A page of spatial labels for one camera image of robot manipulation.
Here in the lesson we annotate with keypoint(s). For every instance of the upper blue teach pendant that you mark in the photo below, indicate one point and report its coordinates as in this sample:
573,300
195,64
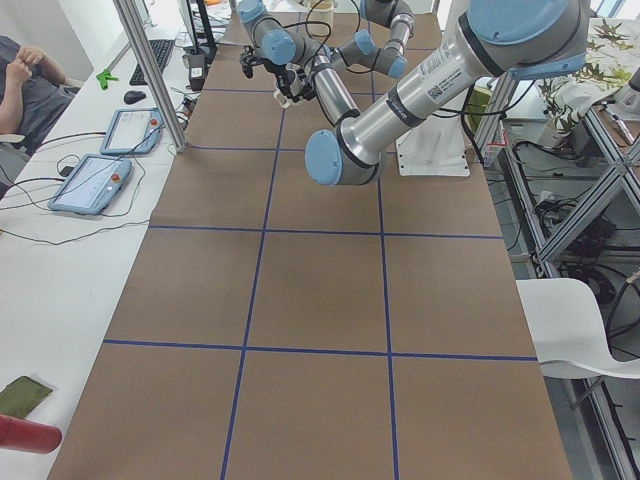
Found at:
132,131

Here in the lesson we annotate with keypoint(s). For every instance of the green plastic tool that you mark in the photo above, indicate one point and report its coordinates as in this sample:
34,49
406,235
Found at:
105,77

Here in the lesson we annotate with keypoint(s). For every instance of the person in grey shirt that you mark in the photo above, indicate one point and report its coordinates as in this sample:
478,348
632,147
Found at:
34,93

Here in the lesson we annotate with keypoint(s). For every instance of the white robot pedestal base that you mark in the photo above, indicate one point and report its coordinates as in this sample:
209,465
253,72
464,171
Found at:
435,148

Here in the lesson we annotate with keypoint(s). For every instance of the green bean bag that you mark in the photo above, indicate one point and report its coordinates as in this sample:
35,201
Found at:
20,397

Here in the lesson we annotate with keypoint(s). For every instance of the blue teach pendant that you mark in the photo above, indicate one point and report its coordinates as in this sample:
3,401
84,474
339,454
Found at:
92,185
132,131

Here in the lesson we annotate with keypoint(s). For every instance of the red bottle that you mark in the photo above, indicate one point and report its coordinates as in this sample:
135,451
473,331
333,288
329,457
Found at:
28,436

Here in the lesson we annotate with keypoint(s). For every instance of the lower blue teach pendant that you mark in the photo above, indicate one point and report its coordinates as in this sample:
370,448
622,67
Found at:
92,185

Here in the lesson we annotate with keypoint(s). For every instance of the black computer mouse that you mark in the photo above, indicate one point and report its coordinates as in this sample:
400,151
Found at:
133,96

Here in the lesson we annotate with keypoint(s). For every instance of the aluminium frame rack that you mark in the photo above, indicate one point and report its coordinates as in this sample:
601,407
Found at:
570,208

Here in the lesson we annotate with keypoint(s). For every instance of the aluminium frame post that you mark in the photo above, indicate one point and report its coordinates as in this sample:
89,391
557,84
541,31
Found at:
138,41

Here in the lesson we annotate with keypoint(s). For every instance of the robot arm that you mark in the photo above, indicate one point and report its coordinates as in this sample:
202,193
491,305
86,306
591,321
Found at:
534,39
320,30

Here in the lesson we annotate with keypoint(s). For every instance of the white chair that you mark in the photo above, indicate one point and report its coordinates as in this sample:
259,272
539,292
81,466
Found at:
567,330

